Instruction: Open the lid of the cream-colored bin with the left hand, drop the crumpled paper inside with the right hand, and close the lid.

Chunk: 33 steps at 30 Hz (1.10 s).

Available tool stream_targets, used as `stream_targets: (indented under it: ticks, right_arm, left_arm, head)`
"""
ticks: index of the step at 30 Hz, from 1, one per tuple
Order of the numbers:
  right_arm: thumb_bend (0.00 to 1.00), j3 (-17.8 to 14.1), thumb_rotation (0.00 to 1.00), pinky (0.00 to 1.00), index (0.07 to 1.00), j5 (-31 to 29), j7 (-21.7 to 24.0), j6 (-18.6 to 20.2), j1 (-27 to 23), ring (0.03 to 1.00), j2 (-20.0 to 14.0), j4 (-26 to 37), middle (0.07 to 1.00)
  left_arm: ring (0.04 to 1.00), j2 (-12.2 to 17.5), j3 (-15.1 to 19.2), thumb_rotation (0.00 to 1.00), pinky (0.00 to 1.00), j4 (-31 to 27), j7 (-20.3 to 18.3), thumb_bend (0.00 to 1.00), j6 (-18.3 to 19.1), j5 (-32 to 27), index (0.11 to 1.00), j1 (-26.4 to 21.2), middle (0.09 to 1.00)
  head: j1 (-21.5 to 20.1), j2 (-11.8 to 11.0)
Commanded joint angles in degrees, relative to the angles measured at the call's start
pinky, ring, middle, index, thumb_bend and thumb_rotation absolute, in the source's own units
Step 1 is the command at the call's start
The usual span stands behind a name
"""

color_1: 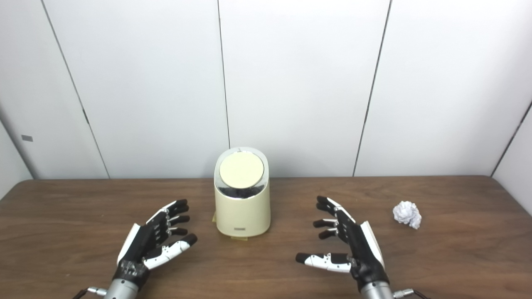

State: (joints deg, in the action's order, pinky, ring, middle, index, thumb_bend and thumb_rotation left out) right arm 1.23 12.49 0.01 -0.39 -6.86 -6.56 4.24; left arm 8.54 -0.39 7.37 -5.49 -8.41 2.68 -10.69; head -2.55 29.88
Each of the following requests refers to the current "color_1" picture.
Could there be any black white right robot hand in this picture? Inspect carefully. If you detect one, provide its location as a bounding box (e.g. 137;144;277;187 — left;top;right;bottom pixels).
296;196;390;291

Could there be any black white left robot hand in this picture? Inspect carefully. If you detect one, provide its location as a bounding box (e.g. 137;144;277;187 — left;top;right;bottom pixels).
112;199;198;291

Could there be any white paper ball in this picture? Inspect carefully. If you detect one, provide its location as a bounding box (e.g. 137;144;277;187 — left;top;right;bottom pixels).
392;201;422;230

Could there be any cream-colored bin body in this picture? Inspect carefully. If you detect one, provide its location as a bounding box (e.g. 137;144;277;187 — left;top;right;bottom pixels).
214;146;271;238

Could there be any round cream bin lid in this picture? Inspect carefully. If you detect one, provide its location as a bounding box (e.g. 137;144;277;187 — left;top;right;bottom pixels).
219;151;265;189

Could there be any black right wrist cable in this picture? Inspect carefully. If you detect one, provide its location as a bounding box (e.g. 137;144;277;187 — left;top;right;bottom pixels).
393;288;431;299

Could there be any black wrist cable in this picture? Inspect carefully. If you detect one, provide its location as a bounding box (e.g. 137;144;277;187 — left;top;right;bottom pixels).
74;287;108;299
393;288;431;299

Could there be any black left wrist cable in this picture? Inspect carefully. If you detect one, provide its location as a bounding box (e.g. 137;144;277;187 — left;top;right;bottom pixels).
74;287;108;299

